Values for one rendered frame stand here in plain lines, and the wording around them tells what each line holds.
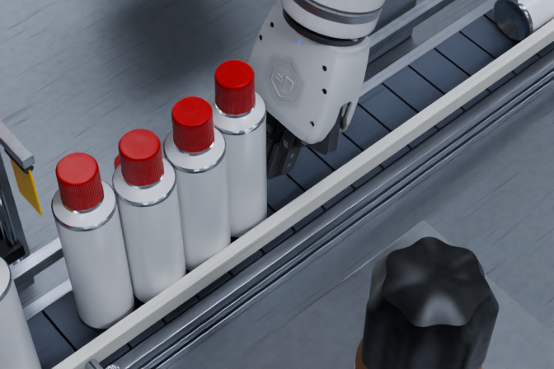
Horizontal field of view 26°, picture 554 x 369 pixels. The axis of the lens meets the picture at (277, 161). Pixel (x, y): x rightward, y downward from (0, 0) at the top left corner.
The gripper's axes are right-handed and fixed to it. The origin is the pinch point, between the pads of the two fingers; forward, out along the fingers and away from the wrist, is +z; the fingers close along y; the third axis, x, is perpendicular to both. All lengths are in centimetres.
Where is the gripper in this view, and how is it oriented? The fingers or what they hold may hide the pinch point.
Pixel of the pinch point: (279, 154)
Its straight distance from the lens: 110.9
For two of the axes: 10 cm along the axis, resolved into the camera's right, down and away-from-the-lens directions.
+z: -2.6, 7.6, 6.0
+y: 6.5, 6.0, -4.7
